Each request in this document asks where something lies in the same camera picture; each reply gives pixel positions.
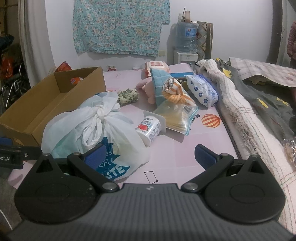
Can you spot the white water dispenser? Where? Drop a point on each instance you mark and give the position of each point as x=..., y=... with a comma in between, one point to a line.
x=180, y=57

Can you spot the pink red wet wipes pack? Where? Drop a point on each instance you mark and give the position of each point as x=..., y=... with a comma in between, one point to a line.
x=160, y=65

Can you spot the red snack bag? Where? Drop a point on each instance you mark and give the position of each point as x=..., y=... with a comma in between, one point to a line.
x=63, y=67

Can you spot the pink plush toy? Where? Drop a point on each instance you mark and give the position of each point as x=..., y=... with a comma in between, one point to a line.
x=147, y=85

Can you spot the teal floral hanging cloth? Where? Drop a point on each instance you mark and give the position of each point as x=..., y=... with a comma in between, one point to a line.
x=119, y=27

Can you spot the checked pink grey sheet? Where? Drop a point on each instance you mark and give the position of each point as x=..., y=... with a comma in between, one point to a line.
x=257, y=71

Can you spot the small white strawberry tissue pack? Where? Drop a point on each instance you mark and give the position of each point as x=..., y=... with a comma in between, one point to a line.
x=149, y=129

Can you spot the teal knitted cloth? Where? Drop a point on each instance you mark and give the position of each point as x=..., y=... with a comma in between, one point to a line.
x=158, y=78

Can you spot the green floral scrunchie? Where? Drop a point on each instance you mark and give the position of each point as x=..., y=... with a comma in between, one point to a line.
x=127, y=96

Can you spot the patterned folded board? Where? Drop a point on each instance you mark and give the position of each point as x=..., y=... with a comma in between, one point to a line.
x=204, y=40

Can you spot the orange striped knotted cloth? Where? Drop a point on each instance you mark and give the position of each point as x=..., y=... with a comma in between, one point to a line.
x=174, y=92

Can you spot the pink table mat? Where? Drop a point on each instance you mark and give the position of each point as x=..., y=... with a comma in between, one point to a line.
x=172, y=155

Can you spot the white stitched quilt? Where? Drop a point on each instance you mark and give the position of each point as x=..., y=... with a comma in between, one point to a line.
x=252, y=136

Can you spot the blue water jug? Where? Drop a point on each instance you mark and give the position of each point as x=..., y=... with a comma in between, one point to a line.
x=186, y=37

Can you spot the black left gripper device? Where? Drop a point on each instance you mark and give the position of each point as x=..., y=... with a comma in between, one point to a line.
x=13, y=156

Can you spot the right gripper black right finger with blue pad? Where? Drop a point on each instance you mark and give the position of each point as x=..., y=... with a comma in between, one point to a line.
x=242, y=191

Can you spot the grey blanket yellow patches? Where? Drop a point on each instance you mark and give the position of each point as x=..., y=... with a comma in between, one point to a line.
x=274, y=104

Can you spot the brown cardboard box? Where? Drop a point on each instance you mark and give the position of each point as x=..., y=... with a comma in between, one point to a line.
x=25, y=120

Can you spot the white knotted plastic bag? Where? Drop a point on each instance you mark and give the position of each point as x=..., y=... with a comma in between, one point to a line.
x=97, y=121

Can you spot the clear zip bag yellow contents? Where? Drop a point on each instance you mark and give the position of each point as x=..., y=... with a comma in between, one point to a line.
x=178, y=116

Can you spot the blue white wet wipes pack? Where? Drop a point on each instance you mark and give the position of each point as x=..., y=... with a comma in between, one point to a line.
x=202, y=90

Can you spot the blue white box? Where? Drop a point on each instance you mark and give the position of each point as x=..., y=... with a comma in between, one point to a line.
x=181, y=74

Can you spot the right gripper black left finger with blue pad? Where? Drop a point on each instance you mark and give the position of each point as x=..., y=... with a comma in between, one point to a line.
x=64, y=189

